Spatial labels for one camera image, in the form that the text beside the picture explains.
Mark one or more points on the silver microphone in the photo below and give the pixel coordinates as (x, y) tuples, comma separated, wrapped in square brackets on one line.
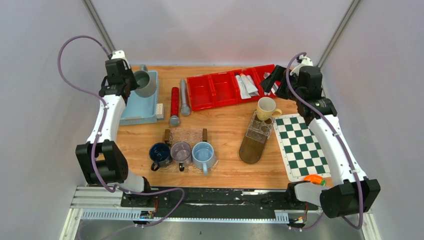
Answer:
[(185, 108)]

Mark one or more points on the aluminium corner frame post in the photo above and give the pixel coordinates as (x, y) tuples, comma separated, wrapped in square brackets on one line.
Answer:
[(348, 15)]

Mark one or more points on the clear textured plastic sheet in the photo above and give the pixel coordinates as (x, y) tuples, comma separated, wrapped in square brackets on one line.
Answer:
[(259, 130)]

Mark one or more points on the brown oval wooden tray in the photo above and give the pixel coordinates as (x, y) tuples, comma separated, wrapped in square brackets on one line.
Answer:
[(251, 151)]

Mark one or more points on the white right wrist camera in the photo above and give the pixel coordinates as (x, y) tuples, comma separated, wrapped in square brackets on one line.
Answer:
[(302, 61)]

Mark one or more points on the dark blue mug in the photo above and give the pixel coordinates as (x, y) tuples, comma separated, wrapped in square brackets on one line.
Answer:
[(160, 154)]

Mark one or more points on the cream yellow mug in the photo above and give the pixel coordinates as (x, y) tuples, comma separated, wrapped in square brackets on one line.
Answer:
[(267, 108)]

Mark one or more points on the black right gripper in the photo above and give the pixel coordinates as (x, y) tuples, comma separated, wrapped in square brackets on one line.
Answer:
[(268, 83)]

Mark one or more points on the white toy brick block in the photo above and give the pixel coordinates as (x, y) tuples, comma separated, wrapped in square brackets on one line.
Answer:
[(160, 111)]

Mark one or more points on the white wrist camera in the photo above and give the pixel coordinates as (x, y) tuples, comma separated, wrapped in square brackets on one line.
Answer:
[(302, 61), (120, 54)]

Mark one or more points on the purple grey mug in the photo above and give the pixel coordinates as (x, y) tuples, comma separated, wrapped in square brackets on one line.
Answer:
[(181, 152)]

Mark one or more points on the light blue plastic basket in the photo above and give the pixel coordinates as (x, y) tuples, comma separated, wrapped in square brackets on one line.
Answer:
[(141, 110)]

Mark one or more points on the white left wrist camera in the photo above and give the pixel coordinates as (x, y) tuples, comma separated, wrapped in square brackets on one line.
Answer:
[(120, 54)]

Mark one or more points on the white toothpaste tube middle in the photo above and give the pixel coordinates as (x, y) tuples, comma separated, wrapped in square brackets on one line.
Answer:
[(245, 80)]

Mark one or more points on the light blue mug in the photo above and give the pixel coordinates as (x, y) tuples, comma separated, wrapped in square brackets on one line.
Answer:
[(203, 156)]

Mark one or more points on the left aluminium frame post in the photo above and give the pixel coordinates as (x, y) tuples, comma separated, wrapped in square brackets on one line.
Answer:
[(95, 17)]

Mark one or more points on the grey toothpaste tube right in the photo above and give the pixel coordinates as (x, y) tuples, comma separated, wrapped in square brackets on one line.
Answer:
[(251, 88)]

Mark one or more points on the grey green mug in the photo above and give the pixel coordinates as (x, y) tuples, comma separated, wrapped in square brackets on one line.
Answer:
[(147, 82)]

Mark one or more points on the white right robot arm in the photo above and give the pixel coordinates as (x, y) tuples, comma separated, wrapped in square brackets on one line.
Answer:
[(353, 193)]

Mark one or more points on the white toothpaste tube left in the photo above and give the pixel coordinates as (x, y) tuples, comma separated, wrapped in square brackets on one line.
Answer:
[(244, 94)]

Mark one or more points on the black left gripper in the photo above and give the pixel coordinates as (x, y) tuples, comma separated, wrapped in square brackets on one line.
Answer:
[(134, 85)]

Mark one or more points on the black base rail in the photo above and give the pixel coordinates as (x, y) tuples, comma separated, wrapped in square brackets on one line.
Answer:
[(219, 203)]

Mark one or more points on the orange green tape roll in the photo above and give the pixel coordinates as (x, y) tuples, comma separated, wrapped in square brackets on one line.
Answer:
[(315, 179)]

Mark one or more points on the red bin with toothpaste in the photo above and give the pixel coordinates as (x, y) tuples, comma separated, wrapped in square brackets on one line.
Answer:
[(246, 71)]

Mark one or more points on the white toothpaste tube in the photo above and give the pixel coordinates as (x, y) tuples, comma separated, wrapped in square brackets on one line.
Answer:
[(245, 80), (244, 94)]

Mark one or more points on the red glitter microphone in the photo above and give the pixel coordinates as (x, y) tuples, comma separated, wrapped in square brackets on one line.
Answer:
[(174, 119)]

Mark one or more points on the green white chessboard mat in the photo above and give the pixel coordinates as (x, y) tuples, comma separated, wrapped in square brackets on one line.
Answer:
[(301, 153)]

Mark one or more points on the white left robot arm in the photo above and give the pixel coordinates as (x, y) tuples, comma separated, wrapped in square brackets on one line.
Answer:
[(101, 161)]

